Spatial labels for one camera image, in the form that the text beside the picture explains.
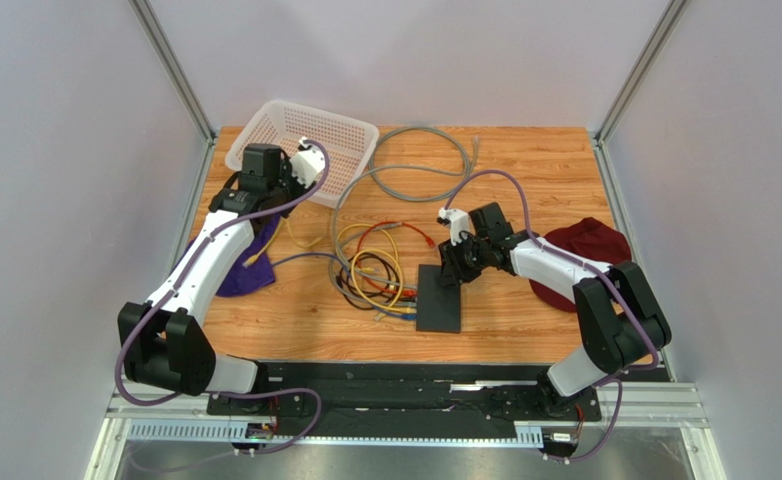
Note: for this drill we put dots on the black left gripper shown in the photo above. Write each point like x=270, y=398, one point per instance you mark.
x=274, y=192

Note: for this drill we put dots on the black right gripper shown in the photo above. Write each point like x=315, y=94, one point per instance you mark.
x=455, y=258

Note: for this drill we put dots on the black network switch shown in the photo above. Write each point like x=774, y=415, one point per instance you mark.
x=438, y=308

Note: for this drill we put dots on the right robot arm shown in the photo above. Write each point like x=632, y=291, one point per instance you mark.
x=620, y=320

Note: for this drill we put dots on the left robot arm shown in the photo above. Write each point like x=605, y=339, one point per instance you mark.
x=163, y=344

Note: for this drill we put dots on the purple cloth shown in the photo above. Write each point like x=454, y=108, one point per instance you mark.
x=251, y=266

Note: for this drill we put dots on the white perforated plastic basket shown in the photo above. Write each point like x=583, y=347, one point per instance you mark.
x=349, y=142

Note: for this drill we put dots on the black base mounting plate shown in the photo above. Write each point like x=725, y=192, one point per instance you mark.
x=497, y=391

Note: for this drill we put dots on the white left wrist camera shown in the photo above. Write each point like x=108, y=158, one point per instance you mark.
x=309, y=162

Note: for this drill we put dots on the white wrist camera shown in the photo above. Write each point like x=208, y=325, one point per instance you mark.
x=457, y=221
x=309, y=162

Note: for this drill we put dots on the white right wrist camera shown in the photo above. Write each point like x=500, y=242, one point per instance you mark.
x=457, y=221

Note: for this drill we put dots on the aluminium frame rail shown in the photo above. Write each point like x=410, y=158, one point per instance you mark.
x=413, y=413

